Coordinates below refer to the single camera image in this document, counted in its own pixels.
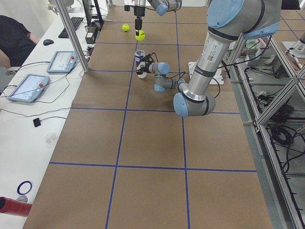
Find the black rectangular box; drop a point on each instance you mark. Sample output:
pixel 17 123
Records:
pixel 91 34

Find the seated person in black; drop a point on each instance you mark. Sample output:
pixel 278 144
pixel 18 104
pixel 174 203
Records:
pixel 16 42

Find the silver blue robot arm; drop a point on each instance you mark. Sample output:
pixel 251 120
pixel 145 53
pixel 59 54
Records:
pixel 227 20
pixel 160 6

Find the far blue teach pendant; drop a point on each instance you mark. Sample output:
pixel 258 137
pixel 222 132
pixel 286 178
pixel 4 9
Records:
pixel 62 62

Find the aluminium frame post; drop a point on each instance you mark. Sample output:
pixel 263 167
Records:
pixel 64 15

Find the black monitor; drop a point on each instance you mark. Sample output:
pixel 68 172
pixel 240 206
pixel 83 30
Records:
pixel 88 9

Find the red cylinder bottle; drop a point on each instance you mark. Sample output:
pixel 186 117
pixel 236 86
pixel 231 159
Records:
pixel 14 207

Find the blue teach pendant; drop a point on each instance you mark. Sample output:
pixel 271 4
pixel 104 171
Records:
pixel 62 62
pixel 30 88

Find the aluminium side frame rack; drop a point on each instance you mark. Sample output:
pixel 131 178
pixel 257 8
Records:
pixel 270 78

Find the black computer mouse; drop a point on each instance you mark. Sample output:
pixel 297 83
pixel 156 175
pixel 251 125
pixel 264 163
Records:
pixel 47 42

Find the clear tennis ball can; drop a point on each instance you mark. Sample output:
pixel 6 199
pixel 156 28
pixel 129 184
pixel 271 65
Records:
pixel 138 55

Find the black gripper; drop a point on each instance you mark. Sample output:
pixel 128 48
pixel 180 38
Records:
pixel 146 68
pixel 138 12

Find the yellow tennis ball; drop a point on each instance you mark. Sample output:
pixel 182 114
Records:
pixel 125 27
pixel 141 36

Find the small black square pad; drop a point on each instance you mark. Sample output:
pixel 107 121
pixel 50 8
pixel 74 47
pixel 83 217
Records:
pixel 36 122

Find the near blue teach pendant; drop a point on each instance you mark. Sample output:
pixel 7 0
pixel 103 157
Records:
pixel 30 88

